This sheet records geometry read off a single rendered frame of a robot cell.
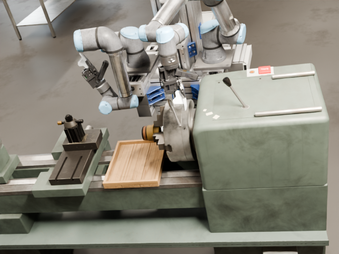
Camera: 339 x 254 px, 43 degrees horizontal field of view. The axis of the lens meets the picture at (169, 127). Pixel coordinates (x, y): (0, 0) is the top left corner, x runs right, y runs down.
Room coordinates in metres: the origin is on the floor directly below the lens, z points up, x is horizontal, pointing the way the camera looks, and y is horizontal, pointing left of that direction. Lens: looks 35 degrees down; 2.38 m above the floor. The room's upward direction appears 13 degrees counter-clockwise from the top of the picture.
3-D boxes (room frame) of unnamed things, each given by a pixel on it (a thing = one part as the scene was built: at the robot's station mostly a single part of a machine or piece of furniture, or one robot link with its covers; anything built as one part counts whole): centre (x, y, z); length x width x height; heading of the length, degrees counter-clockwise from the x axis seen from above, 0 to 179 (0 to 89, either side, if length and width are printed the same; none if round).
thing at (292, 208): (1.72, -0.44, 0.43); 0.60 x 0.48 x 0.86; 75
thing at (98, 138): (2.04, 0.50, 1.00); 0.20 x 0.10 x 0.05; 75
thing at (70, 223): (1.90, 0.29, 0.53); 2.10 x 0.60 x 0.02; 75
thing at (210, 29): (2.34, -0.37, 1.33); 0.13 x 0.12 x 0.14; 56
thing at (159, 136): (1.74, 0.05, 1.09); 0.12 x 0.11 x 0.05; 165
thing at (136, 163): (1.88, 0.22, 0.89); 0.36 x 0.30 x 0.04; 165
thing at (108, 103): (2.14, 0.31, 1.13); 0.11 x 0.11 x 0.08; 77
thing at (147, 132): (1.84, 0.10, 1.08); 0.09 x 0.09 x 0.09; 75
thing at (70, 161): (1.98, 0.55, 0.95); 0.43 x 0.18 x 0.04; 165
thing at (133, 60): (2.53, 0.10, 1.21); 0.15 x 0.15 x 0.10
